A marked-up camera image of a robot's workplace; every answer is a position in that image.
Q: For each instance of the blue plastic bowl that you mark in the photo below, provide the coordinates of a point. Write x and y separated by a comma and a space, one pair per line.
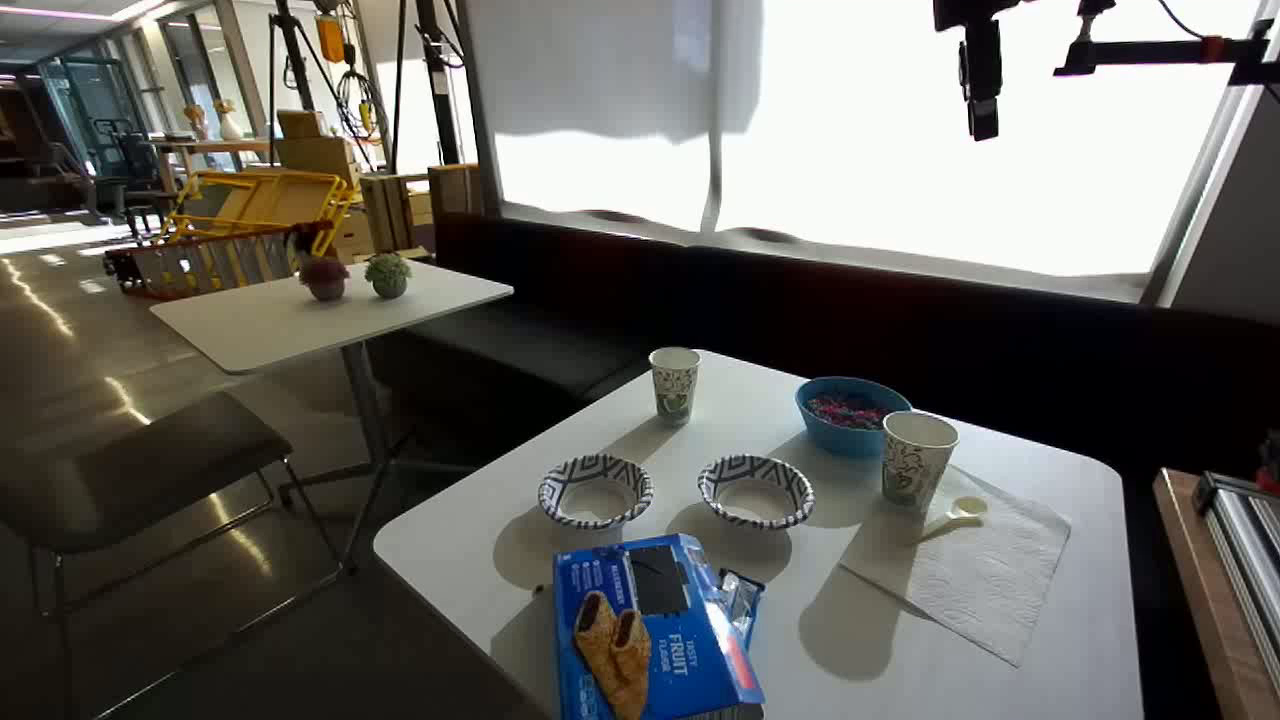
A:
852, 436

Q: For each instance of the wooden slat crate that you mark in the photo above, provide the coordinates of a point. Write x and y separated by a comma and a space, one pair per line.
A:
391, 215

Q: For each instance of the blue cardboard box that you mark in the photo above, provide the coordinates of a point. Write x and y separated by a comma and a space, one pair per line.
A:
666, 642

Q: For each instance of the red round ornament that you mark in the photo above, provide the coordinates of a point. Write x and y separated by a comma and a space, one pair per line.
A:
327, 277

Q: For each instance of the small white side table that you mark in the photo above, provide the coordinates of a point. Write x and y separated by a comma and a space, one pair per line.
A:
286, 325

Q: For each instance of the silver metal rail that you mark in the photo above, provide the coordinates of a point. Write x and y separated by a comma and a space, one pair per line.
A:
1244, 542

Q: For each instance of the grey metal-legged chair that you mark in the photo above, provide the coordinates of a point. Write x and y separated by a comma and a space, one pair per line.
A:
132, 467

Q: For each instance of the small patterned paper cup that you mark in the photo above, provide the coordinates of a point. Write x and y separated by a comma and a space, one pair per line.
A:
675, 385

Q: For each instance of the black tripod stand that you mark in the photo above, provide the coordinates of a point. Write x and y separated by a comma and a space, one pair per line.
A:
432, 83

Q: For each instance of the red green blue pebbles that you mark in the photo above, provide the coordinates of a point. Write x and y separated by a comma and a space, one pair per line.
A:
843, 410

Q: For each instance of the white hanging sheet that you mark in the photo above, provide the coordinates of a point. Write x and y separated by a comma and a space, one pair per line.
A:
600, 66

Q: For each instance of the large patterned paper cup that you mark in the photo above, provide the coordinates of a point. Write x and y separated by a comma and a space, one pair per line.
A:
914, 463

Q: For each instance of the white plastic spoon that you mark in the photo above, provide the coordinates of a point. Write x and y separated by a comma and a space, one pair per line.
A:
965, 510

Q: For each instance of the yellow metal frame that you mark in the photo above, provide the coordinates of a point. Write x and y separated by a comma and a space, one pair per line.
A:
274, 203

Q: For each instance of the green round ornament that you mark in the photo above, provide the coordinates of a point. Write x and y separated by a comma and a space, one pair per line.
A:
391, 277

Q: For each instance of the wooden side shelf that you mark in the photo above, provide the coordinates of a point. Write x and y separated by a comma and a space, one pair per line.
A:
1200, 600

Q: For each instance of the white paper napkin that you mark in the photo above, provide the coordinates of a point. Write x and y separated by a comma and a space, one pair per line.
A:
981, 566

